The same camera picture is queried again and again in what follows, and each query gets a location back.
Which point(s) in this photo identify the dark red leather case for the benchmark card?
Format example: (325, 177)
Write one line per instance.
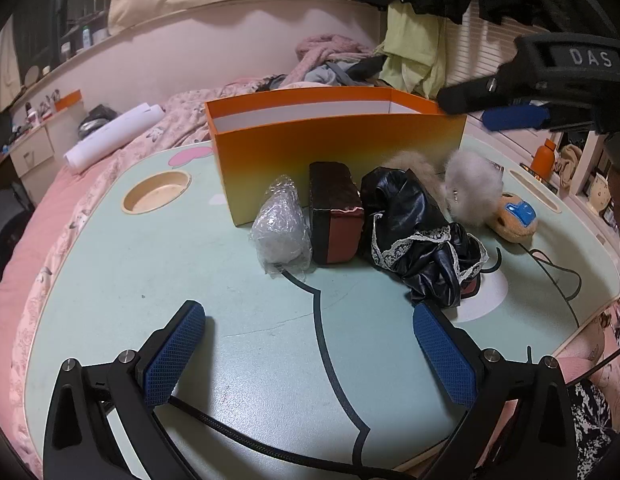
(337, 220)

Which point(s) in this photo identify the white bottle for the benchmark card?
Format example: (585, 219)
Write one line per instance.
(85, 37)

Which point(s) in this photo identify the beige cloth bundle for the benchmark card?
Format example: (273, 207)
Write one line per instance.
(572, 165)

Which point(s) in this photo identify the black white floral cloth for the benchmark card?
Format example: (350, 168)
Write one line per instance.
(589, 425)

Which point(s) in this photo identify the clear plastic bag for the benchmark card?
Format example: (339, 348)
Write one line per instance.
(280, 230)

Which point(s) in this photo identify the white paper roll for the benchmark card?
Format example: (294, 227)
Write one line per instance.
(115, 132)

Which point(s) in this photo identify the grey fur pompom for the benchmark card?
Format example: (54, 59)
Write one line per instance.
(472, 185)

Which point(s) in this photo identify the pink fluffy garment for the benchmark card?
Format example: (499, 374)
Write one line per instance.
(325, 50)

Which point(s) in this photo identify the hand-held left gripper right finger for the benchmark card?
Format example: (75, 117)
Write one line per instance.
(444, 355)

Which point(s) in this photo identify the orange bottle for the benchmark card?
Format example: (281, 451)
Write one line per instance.
(543, 160)

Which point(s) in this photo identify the white dotted mug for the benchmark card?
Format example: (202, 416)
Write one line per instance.
(599, 192)

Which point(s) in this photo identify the tan plush toy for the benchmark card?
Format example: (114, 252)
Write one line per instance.
(517, 220)

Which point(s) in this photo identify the grey black bag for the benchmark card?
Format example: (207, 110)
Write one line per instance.
(95, 120)

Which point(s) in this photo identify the yellow-green hanging garment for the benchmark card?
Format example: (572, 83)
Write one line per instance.
(409, 50)

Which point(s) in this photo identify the small orange box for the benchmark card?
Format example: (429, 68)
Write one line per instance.
(69, 100)

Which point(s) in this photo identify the white dresser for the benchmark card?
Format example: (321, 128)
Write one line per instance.
(35, 145)

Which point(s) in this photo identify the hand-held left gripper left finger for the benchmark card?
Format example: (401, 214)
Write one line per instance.
(172, 355)

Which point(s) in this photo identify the round beige disc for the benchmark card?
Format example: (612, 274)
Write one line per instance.
(32, 75)

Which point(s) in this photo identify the pile of dark clothes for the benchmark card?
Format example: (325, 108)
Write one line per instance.
(350, 70)

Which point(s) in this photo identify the black lace-trimmed garment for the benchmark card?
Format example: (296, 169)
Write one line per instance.
(409, 230)

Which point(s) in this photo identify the orange cardboard box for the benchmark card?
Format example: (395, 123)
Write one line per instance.
(340, 140)

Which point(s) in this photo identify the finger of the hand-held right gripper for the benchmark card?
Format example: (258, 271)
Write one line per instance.
(514, 117)
(474, 95)

